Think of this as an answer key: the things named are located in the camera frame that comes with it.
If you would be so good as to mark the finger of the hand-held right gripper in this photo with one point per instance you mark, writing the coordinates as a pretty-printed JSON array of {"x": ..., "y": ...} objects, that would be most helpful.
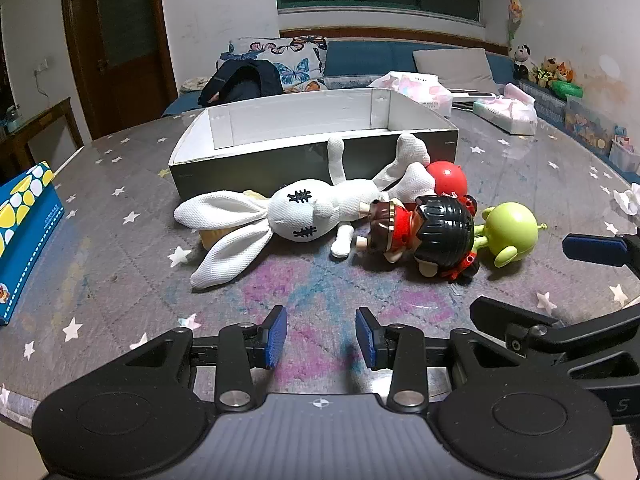
[
  {"x": 530, "y": 325},
  {"x": 590, "y": 250}
]

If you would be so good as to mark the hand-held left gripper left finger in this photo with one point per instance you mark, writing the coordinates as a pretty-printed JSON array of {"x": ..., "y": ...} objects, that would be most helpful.
[{"x": 277, "y": 336}]

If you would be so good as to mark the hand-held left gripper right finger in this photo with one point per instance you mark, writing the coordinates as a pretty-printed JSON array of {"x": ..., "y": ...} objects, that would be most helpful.
[{"x": 365, "y": 338}]

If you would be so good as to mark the green alien toy figure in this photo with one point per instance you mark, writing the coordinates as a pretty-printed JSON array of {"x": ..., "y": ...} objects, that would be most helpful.
[{"x": 510, "y": 230}]

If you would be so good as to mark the white plush rabbit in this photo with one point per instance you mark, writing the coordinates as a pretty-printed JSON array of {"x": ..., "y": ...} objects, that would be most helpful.
[{"x": 295, "y": 215}]

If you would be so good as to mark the black-haired doll figure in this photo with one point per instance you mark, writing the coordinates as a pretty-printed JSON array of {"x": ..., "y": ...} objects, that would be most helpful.
[{"x": 445, "y": 220}]

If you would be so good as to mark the red round toy figure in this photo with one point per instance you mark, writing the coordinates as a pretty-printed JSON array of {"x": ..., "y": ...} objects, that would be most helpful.
[{"x": 447, "y": 177}]

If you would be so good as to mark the white cardboard box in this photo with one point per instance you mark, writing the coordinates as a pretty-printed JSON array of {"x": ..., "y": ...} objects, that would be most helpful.
[{"x": 240, "y": 165}]

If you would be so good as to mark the crumpled white paper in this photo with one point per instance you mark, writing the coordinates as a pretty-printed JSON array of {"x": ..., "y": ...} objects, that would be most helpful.
[{"x": 627, "y": 200}]

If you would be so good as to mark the pink and blue box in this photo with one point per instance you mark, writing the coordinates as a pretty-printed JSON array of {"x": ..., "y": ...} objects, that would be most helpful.
[{"x": 625, "y": 147}]

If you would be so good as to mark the yellow toy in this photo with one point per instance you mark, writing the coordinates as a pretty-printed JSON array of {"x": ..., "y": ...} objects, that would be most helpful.
[{"x": 214, "y": 236}]

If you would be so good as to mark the clear storage box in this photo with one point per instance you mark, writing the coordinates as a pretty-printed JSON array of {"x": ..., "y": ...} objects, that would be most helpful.
[{"x": 590, "y": 125}]

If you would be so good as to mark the green plastic toy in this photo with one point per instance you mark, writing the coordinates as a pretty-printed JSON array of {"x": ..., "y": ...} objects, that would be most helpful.
[{"x": 567, "y": 90}]

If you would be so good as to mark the bag of pink packets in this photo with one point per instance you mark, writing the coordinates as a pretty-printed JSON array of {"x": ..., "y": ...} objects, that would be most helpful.
[
  {"x": 507, "y": 110},
  {"x": 410, "y": 90}
]

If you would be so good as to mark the orange fox plush toy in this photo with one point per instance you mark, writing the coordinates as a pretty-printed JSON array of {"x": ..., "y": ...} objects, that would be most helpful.
[{"x": 565, "y": 72}]

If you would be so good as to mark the brown bear plush toy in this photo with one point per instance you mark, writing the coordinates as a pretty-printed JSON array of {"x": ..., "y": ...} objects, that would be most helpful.
[{"x": 547, "y": 72}]

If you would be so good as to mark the flat white box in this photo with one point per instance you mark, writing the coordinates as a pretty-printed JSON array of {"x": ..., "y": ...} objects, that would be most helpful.
[{"x": 470, "y": 100}]

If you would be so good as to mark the grey star tablecloth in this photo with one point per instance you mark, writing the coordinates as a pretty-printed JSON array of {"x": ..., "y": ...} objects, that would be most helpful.
[{"x": 100, "y": 260}]

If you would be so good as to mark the panda plush toy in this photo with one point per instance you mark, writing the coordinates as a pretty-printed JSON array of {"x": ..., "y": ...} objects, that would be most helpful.
[{"x": 522, "y": 62}]

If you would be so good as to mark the grey pillow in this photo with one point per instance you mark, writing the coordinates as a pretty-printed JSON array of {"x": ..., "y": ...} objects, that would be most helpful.
[{"x": 455, "y": 67}]

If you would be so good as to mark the black backpack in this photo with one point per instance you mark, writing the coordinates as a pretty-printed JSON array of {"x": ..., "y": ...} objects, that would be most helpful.
[{"x": 240, "y": 85}]

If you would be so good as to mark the beige patterned cushion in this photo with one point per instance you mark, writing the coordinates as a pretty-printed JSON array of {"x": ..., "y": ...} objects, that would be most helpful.
[{"x": 194, "y": 84}]

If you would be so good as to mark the blue tissue box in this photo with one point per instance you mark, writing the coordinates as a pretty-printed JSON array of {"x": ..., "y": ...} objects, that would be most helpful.
[{"x": 25, "y": 240}]

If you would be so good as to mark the butterfly print pillow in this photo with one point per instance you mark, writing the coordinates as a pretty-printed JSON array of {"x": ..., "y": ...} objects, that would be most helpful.
[{"x": 295, "y": 65}]

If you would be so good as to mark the wooden side table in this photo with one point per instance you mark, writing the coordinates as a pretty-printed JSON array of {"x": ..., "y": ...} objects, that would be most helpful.
[{"x": 45, "y": 130}]

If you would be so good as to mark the brown wooden door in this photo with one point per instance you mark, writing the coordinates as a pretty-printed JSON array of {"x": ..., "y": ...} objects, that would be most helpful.
[{"x": 120, "y": 45}]

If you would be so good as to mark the paper flower wall decoration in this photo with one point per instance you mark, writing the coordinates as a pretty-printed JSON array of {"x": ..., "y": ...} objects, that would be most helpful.
[{"x": 515, "y": 15}]

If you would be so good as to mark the white wall socket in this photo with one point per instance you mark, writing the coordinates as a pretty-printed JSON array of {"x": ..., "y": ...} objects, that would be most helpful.
[{"x": 42, "y": 66}]

